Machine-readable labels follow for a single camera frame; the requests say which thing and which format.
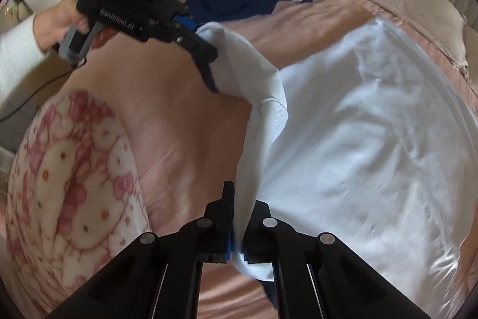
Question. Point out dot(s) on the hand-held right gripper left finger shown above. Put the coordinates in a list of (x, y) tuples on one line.
[(227, 244)]

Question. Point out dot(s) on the person's left forearm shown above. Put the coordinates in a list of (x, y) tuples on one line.
[(15, 61)]

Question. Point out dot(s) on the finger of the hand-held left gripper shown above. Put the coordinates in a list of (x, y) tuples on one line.
[(194, 46), (185, 23)]

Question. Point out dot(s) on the light blue t-shirt navy collar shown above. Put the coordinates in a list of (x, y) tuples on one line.
[(354, 136)]

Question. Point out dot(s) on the person's left hand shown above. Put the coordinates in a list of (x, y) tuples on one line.
[(52, 23)]

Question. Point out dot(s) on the pink bed blanket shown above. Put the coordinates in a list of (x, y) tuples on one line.
[(168, 109)]

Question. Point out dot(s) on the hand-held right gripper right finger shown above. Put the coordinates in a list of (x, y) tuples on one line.
[(261, 229)]

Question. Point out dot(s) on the pink printed pajama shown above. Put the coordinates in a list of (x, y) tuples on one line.
[(71, 192)]

